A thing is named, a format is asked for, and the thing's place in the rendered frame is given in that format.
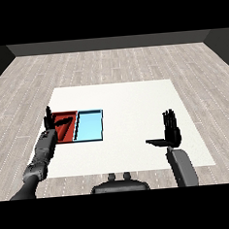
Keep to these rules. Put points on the light blue shallow open box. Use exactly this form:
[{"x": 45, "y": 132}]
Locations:
[{"x": 89, "y": 126}]

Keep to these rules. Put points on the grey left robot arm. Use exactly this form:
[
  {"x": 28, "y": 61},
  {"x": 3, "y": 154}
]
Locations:
[{"x": 41, "y": 154}]

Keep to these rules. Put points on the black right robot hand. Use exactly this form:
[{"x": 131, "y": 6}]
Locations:
[{"x": 172, "y": 134}]

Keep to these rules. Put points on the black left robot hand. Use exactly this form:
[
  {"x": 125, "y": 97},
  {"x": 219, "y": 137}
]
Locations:
[{"x": 49, "y": 122}]

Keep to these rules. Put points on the red shallow open box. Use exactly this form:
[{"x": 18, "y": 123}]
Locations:
[{"x": 72, "y": 136}]

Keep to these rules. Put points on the dark grey robot body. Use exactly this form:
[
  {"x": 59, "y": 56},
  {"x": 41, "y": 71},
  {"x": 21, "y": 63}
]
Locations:
[{"x": 120, "y": 185}]

